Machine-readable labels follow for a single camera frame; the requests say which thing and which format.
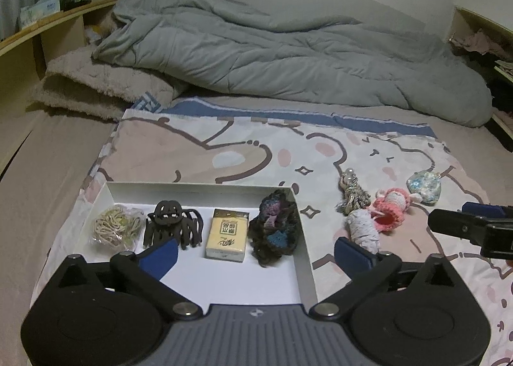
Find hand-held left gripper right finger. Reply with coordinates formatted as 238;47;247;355
310;237;458;318

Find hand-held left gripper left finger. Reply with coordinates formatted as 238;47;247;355
56;238;201;320

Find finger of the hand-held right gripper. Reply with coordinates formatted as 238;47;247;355
461;202;513;219
427;209;513;258

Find dark brown hair claw clip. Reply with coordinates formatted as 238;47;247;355
143;200;206;251

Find bag of beige hair ties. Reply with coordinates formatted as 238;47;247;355
90;206;146;250

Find small yellow box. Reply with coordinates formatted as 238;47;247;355
206;209;249;263

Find dark multicolour scrunchie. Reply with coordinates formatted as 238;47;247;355
248;188;300;268

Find white shallow cardboard box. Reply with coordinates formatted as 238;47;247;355
74;182;319;306

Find pale lavender crochet roll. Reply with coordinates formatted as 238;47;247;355
347;209;381;256

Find pink crochet doll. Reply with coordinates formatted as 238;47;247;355
373;187;423;232

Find beige striped scrunchie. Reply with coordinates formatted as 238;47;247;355
337;169;371;214

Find cartoon printed blanket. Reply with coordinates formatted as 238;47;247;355
30;95;513;366

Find folded beige clothes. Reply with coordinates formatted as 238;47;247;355
494;59;513;80

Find bed with taupe sheet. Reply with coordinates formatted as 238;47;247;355
0;93;513;366

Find pink crumpled clothes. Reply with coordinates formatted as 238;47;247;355
449;29;500;55

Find beige fluffy blanket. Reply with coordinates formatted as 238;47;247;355
28;49;189;122

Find wooden open shelf unit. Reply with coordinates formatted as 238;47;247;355
447;7;513;138

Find grey quilted comforter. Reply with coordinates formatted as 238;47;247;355
91;0;493;128

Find wooden bedside shelf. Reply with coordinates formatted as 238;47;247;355
0;0;119;110

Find tissue box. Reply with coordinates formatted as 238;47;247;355
19;0;61;30

